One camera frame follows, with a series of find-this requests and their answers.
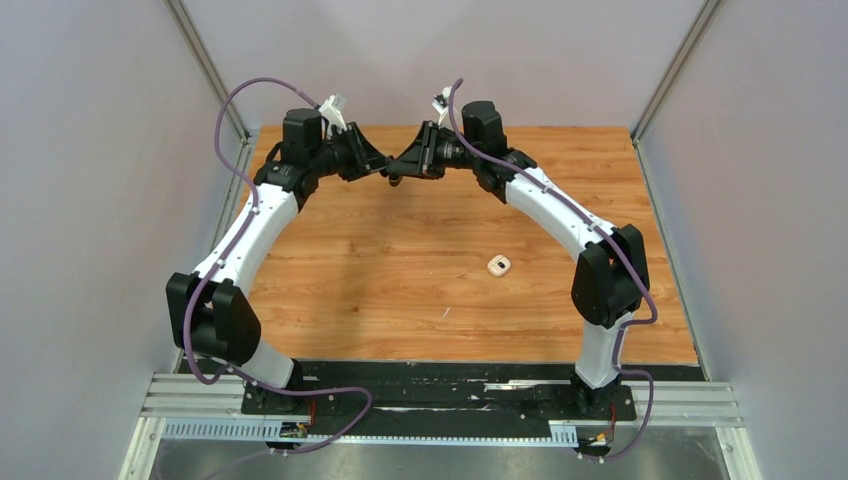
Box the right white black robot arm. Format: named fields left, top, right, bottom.
left=387, top=101, right=649, bottom=418

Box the aluminium frame post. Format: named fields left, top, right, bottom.
left=163, top=0, right=251, bottom=144
left=630, top=0, right=725, bottom=146

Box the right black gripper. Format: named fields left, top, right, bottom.
left=388, top=121, right=481, bottom=180

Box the left aluminium frame post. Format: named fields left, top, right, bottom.
left=163, top=0, right=251, bottom=144

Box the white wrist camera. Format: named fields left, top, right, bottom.
left=318, top=93, right=347, bottom=137
left=432, top=86, right=452, bottom=127

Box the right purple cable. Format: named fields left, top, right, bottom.
left=447, top=78, right=659, bottom=463

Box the white earbud charging case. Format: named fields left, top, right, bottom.
left=486, top=255, right=512, bottom=278

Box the right aluminium frame post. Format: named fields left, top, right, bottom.
left=630, top=0, right=725, bottom=146

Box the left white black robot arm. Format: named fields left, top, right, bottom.
left=166, top=104, right=388, bottom=413

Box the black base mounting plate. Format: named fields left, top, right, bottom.
left=228, top=358, right=708, bottom=440

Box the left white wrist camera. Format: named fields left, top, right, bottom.
left=318, top=93, right=347, bottom=137

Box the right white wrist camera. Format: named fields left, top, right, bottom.
left=432, top=86, right=452, bottom=127

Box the slotted grey cable duct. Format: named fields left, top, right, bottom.
left=162, top=421, right=579, bottom=448

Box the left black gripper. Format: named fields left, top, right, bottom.
left=308, top=121, right=392, bottom=182

